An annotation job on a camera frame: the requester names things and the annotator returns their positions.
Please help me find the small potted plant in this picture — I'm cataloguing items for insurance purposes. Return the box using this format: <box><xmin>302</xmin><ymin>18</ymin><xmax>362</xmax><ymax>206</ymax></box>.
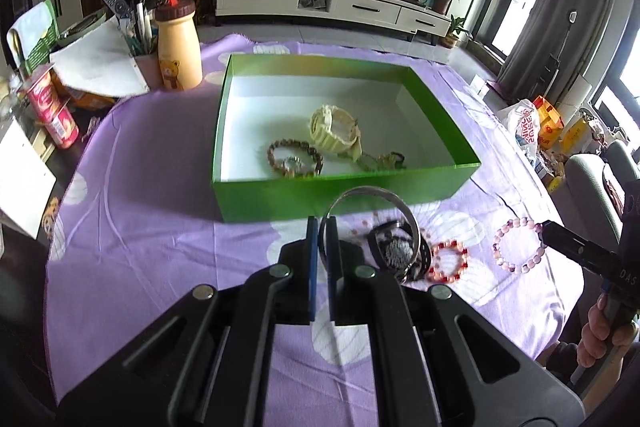
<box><xmin>440</xmin><ymin>16</ymin><xmax>473</xmax><ymax>48</ymax></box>

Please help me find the orange snack bag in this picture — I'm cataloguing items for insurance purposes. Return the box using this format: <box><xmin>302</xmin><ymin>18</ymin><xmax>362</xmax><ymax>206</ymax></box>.
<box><xmin>50</xmin><ymin>72</ymin><xmax>118</xmax><ymax>110</ymax></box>

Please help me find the white plastic bag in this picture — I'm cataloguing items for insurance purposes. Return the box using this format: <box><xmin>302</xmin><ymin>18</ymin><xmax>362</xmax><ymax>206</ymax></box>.
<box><xmin>502</xmin><ymin>99</ymin><xmax>541</xmax><ymax>162</ymax></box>

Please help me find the white drawer organizer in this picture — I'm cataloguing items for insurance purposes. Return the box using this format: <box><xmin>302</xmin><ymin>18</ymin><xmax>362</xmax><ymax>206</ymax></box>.
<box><xmin>0</xmin><ymin>122</ymin><xmax>57</xmax><ymax>238</ymax></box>

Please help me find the green cardboard box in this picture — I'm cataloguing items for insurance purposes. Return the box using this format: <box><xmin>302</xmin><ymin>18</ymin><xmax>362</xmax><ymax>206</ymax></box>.
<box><xmin>211</xmin><ymin>53</ymin><xmax>482</xmax><ymax>224</ymax></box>

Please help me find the person's right hand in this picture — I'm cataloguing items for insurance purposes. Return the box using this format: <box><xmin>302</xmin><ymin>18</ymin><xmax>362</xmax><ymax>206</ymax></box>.
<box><xmin>579</xmin><ymin>294</ymin><xmax>639</xmax><ymax>367</ymax></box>

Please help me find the black bangle with silver ornament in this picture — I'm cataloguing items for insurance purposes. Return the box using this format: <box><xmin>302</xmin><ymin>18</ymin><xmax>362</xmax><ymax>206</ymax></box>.
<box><xmin>369</xmin><ymin>219</ymin><xmax>432</xmax><ymax>284</ymax></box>

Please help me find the white paper sheet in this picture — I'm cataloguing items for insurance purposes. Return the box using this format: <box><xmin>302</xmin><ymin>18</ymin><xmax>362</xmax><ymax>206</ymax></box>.
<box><xmin>49</xmin><ymin>23</ymin><xmax>151</xmax><ymax>96</ymax></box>

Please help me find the pink bead bracelet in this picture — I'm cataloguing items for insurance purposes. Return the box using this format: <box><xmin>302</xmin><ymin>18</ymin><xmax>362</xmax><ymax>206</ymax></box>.
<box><xmin>492</xmin><ymin>217</ymin><xmax>548</xmax><ymax>273</ymax></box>

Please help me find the green and white carton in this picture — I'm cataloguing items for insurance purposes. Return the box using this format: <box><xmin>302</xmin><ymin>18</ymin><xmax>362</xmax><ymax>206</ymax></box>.
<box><xmin>7</xmin><ymin>0</ymin><xmax>61</xmax><ymax>75</ymax></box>

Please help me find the yellow bear bottle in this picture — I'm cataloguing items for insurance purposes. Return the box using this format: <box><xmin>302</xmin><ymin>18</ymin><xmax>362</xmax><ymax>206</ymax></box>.
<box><xmin>150</xmin><ymin>0</ymin><xmax>203</xmax><ymax>90</ymax></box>

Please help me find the cream wristwatch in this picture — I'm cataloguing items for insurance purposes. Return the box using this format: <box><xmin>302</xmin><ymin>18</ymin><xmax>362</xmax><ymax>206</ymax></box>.
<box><xmin>309</xmin><ymin>105</ymin><xmax>362</xmax><ymax>162</ymax></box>

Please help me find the brown bead bracelet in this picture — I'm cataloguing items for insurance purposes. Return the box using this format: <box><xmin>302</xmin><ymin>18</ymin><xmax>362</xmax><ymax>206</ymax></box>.
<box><xmin>267</xmin><ymin>139</ymin><xmax>325</xmax><ymax>178</ymax></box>

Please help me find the purple floral tablecloth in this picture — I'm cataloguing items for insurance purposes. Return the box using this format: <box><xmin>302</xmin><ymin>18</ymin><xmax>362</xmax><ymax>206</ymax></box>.
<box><xmin>44</xmin><ymin>34</ymin><xmax>593</xmax><ymax>403</ymax></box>

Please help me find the pen holder with pens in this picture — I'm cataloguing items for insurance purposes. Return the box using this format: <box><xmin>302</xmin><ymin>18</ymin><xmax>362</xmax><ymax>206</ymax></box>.
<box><xmin>120</xmin><ymin>0</ymin><xmax>163</xmax><ymax>90</ymax></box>

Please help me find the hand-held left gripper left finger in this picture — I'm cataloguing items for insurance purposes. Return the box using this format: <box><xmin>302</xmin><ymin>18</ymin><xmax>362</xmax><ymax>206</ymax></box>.
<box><xmin>55</xmin><ymin>216</ymin><xmax>321</xmax><ymax>427</ymax></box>

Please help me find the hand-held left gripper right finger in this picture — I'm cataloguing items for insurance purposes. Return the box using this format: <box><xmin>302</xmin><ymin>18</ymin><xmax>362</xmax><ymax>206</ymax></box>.
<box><xmin>320</xmin><ymin>216</ymin><xmax>586</xmax><ymax>427</ymax></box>

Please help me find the yellow cardboard box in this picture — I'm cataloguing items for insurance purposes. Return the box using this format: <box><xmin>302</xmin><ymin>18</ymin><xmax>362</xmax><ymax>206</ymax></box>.
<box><xmin>532</xmin><ymin>96</ymin><xmax>565</xmax><ymax>142</ymax></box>

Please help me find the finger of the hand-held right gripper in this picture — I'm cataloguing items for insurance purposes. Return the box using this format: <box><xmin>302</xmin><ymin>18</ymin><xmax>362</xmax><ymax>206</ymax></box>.
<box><xmin>542</xmin><ymin>220</ymin><xmax>626</xmax><ymax>280</ymax></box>

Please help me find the red bead bracelet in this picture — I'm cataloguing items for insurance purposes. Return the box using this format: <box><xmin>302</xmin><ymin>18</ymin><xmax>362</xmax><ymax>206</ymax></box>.
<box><xmin>427</xmin><ymin>239</ymin><xmax>471</xmax><ymax>283</ymax></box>

